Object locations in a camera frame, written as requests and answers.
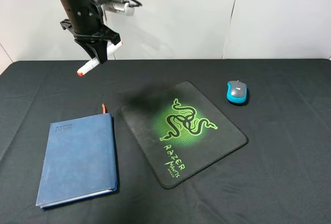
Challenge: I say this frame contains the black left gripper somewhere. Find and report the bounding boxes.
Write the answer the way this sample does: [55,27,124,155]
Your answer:
[60,19,120,64]

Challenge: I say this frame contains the white marker pen orange caps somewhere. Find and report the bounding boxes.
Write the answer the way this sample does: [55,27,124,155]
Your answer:
[77,40,123,77]

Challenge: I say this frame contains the blue grey computer mouse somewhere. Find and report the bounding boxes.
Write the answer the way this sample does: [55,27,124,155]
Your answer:
[226,80,248,106]

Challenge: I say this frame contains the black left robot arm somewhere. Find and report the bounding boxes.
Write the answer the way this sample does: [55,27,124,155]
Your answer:
[60,0,121,64]

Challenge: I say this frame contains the blue hardcover notebook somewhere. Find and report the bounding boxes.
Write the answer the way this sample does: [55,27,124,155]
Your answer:
[36,107,118,209]

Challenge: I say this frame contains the black Razer mouse pad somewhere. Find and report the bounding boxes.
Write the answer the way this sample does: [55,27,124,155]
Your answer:
[119,81,248,189]

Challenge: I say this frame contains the black tablecloth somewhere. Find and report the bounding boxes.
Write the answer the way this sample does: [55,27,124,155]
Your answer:
[1,59,330,223]

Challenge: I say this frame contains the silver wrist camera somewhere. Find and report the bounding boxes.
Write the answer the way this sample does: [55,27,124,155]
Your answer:
[94,0,134,16]

